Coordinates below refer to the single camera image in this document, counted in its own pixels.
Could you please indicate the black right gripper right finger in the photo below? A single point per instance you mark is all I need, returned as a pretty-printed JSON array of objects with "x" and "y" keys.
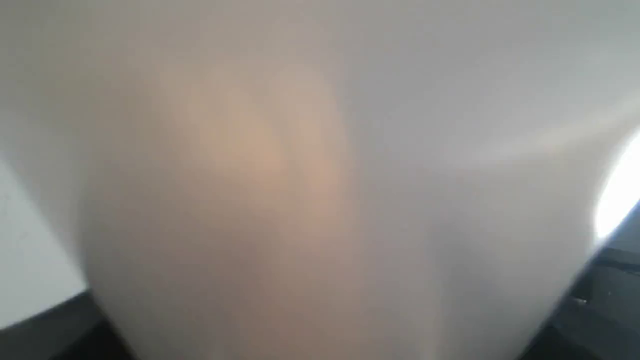
[{"x": 597, "y": 318}]

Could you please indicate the translucent plastic cup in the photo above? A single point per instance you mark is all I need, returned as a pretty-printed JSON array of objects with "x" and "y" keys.
[{"x": 322, "y": 179}]

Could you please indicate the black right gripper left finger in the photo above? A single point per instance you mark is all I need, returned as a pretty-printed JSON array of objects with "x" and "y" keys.
[{"x": 76, "y": 329}]

